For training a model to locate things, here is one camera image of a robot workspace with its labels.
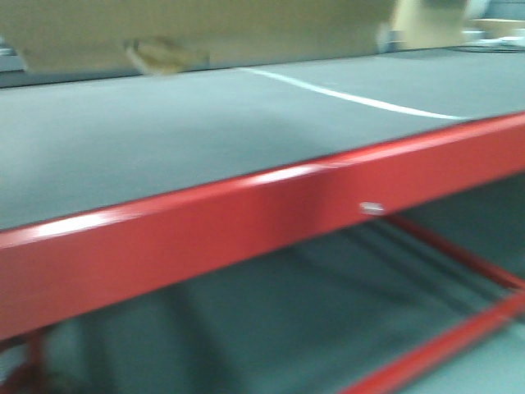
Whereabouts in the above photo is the red metal shelf frame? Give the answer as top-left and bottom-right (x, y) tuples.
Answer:
(1, 113), (524, 393)

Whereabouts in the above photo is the large brown cardboard box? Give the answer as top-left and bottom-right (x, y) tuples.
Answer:
(1, 1), (395, 73)

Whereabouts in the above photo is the crumpled yellowish packing tape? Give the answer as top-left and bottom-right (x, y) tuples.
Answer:
(124, 37), (210, 75)

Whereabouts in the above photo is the tan cardboard box background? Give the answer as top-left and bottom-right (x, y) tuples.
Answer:
(392, 0), (468, 50)

